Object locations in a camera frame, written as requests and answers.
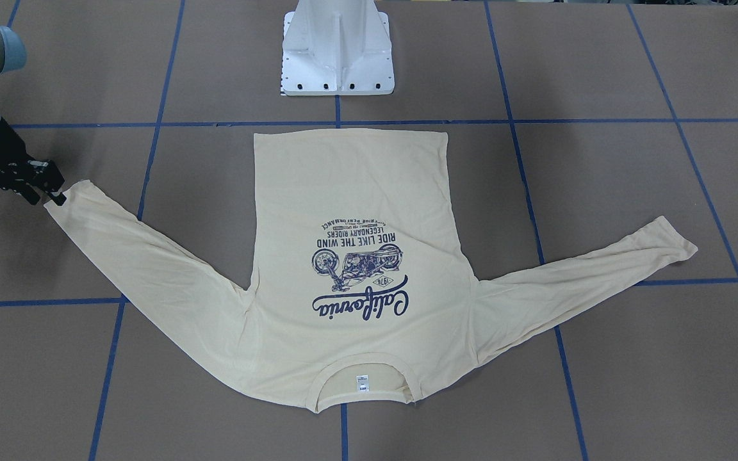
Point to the cream long-sleeve graphic shirt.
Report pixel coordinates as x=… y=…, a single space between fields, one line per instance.
x=360 y=290

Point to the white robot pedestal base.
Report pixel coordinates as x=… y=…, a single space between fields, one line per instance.
x=337 y=48

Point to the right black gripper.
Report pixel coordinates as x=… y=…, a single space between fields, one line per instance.
x=5 y=152

